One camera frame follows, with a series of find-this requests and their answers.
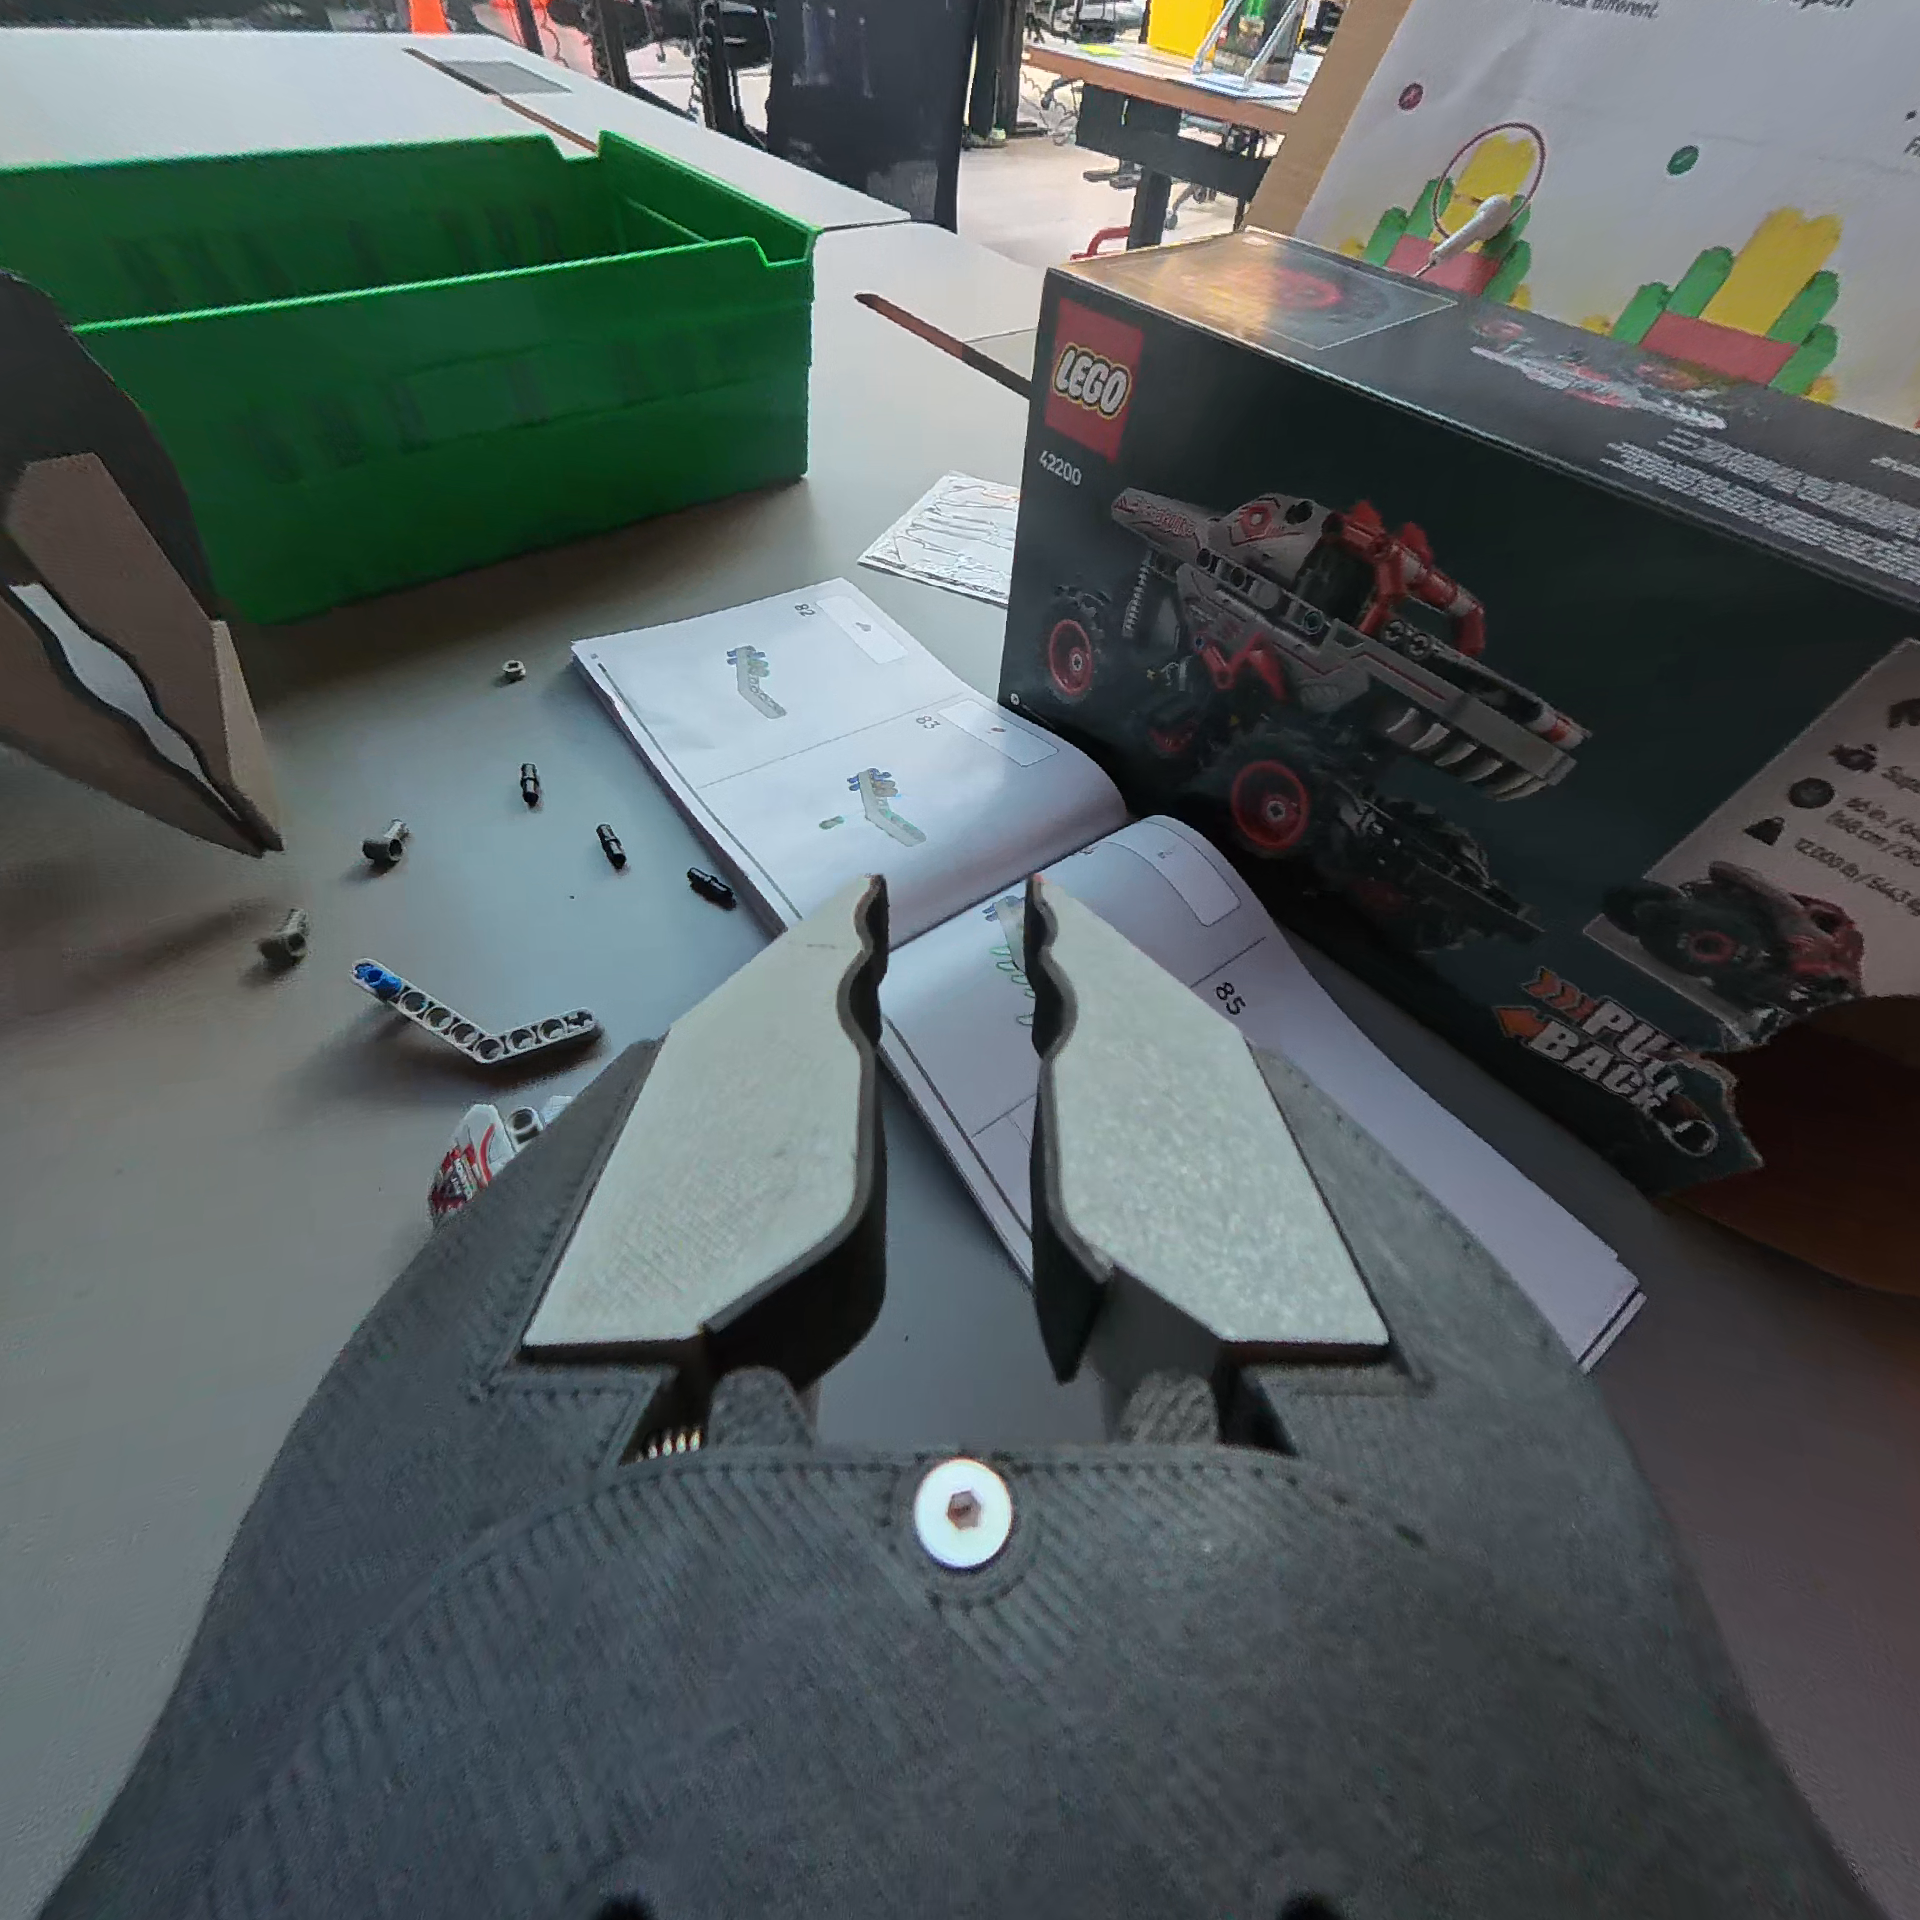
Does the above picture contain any wooden background desk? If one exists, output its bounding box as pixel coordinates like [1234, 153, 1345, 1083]
[1020, 38, 1311, 256]

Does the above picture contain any black toy truck box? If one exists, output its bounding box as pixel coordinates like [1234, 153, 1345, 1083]
[997, 232, 1920, 1297]

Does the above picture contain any grey bent beam with blue pin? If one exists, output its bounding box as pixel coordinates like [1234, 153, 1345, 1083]
[351, 961, 607, 1067]

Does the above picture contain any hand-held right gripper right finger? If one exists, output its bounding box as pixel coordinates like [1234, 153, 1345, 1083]
[1026, 874, 1393, 1390]

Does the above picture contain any brown cardboard sheet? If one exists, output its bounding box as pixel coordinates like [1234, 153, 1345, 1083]
[1247, 0, 1421, 237]

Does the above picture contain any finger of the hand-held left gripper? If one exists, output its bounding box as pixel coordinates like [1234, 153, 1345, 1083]
[0, 599, 260, 857]
[7, 449, 287, 850]

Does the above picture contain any green plastic bin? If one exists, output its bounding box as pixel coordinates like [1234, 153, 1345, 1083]
[0, 128, 827, 627]

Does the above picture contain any white sticker sheet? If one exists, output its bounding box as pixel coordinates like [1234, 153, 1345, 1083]
[860, 472, 1026, 609]

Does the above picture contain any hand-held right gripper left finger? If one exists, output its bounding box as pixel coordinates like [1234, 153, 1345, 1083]
[516, 874, 892, 1397]

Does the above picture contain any white poster with coloured bricks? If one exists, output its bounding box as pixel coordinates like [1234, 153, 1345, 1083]
[1319, 0, 1920, 409]

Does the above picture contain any open instruction booklet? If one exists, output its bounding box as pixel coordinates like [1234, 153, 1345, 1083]
[570, 576, 1643, 1376]

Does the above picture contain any grey red printed brick assembly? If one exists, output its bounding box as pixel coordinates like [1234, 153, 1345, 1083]
[427, 1095, 580, 1232]

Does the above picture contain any black office chair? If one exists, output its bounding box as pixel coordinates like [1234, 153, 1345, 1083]
[756, 0, 963, 232]

